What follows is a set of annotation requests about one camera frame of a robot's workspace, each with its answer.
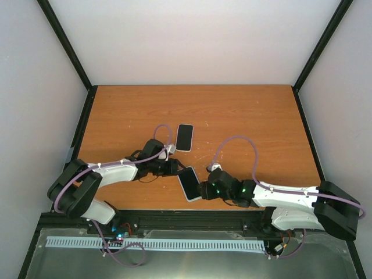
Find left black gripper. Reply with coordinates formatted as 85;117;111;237
149;158;187;177

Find beige phone case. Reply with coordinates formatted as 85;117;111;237
175;123;195;152

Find light blue phone case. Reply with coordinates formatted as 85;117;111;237
176;166;202;203

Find black screen phone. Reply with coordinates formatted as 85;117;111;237
176;124;194;151

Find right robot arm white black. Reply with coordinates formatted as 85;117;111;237
197;168;362;241

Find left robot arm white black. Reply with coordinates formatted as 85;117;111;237
47;138;185;234

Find small circuit board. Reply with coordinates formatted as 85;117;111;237
113;223;132;241

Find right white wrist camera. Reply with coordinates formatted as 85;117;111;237
206;163;222;173

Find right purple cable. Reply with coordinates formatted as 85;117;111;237
213;135;366;259

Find black aluminium frame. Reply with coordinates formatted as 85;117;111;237
19;0;353;278

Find right small connector wires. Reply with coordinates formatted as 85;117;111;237
273;229;294;255

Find light blue cable duct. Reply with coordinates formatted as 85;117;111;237
45;236;265;253

